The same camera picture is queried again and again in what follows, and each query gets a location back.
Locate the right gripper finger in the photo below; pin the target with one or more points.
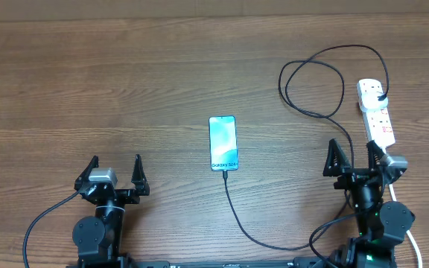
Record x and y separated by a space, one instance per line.
336 162
375 155

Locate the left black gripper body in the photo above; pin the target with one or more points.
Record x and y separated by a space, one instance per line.
129 196

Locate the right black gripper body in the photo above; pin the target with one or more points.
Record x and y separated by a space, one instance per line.
351 176

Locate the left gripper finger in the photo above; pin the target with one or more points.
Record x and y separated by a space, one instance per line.
84 176
139 179

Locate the blue screen smartphone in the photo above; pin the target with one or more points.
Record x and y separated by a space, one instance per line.
223 143

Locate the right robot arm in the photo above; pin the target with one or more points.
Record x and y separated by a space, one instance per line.
381 225

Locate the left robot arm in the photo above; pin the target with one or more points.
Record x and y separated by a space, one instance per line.
98 237

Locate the white charger adapter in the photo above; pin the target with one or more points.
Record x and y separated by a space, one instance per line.
370 102

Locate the white power strip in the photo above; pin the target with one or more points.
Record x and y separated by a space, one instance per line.
377 124

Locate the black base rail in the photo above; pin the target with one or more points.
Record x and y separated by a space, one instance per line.
300 262

